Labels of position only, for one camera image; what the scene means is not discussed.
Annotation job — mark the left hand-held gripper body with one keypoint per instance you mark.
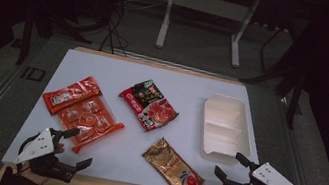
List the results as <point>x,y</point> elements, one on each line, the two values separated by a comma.
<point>42,144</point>

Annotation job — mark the clear orange packet with pieces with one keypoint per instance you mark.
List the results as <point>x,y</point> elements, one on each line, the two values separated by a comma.
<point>90,117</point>

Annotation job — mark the white plastic tray container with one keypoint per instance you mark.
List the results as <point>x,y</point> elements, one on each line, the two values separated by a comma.
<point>225,129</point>

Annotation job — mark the gold foil packet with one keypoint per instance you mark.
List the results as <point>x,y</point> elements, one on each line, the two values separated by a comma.
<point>173,168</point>

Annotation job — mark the red and black sauce packet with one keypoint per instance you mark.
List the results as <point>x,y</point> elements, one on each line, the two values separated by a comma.
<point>150,105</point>

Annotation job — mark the person's left hand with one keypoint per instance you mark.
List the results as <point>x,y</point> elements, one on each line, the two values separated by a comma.
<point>33,178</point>

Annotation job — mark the orange-red snack packet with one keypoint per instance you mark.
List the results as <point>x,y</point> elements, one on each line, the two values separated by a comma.
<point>69,94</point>

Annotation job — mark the black metal stand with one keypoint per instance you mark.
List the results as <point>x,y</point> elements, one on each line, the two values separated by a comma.
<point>294,70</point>
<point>33,26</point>

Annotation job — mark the white table mat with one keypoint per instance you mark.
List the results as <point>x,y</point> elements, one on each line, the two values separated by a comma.
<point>162,75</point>

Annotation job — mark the white metal stand frame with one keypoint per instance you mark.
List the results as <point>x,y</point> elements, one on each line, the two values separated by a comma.
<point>207,5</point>

